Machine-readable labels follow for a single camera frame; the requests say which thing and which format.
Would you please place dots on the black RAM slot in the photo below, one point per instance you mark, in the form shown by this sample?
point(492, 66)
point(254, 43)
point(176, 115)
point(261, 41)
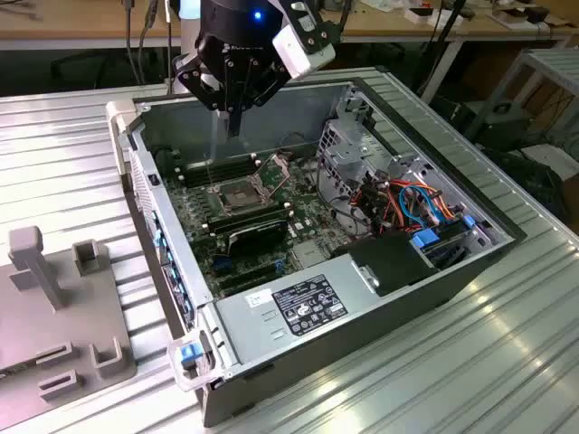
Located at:
point(250, 222)
point(219, 166)
point(219, 177)
point(244, 213)
point(219, 172)
point(219, 161)
point(247, 217)
point(226, 229)

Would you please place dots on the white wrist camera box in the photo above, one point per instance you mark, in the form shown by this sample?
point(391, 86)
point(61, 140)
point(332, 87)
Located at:
point(300, 54)

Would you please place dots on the silver chipset heatsink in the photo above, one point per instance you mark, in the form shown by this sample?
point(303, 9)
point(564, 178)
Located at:
point(310, 253)

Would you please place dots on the metal slat side table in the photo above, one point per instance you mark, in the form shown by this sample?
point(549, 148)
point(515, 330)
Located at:
point(556, 68)

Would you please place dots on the black case lock latch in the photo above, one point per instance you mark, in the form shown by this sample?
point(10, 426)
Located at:
point(154, 179)

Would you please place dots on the black case fan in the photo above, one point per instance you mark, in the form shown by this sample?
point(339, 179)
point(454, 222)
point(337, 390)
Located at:
point(163, 156)

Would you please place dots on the wooden desk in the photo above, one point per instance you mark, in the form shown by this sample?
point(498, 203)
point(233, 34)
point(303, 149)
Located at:
point(81, 22)
point(384, 28)

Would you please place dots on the brown cardboard box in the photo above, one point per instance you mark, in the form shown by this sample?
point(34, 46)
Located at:
point(509, 17)

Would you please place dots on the grey parts rack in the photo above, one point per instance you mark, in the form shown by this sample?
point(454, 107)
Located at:
point(68, 316)

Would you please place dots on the blue case latch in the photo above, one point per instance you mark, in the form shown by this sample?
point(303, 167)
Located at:
point(189, 355)

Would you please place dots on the black expansion slot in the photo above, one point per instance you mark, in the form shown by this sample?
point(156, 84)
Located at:
point(249, 281)
point(246, 270)

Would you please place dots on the thin metal locking lever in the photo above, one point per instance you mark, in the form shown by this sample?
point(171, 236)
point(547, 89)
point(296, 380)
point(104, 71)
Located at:
point(209, 174)

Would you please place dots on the black plastic shroud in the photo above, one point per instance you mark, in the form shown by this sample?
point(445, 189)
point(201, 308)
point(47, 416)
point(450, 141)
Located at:
point(389, 262)

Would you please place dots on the silver drive cage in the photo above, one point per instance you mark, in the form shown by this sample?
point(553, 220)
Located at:
point(344, 153)

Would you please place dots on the green RAM stick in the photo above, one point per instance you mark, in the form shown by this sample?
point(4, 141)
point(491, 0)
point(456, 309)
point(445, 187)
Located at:
point(11, 370)

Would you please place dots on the blue card retention clip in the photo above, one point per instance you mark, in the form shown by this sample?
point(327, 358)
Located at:
point(157, 236)

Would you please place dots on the silver power supply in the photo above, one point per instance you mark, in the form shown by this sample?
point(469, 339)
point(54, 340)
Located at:
point(244, 325)

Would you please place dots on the green motherboard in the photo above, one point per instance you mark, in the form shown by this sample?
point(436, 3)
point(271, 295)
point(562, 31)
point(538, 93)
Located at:
point(312, 217)

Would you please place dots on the black camera bracket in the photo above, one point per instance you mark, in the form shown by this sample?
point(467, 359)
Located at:
point(323, 34)

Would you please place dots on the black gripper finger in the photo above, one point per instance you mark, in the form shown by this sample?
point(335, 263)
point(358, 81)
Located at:
point(269, 86)
point(199, 83)

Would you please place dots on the black graphics card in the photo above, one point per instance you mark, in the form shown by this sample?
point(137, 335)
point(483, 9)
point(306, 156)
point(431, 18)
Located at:
point(258, 237)

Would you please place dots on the open PC case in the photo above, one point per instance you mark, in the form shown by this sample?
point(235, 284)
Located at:
point(362, 343)

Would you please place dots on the small black device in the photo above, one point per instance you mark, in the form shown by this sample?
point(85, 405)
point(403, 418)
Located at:
point(538, 15)

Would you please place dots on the CPU socket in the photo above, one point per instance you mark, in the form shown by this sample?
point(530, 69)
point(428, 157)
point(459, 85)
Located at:
point(237, 196)

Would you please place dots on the black bag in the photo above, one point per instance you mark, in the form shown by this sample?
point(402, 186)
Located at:
point(534, 181)

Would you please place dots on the blue disk carrier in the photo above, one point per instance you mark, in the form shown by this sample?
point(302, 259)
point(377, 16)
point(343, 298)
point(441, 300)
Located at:
point(425, 238)

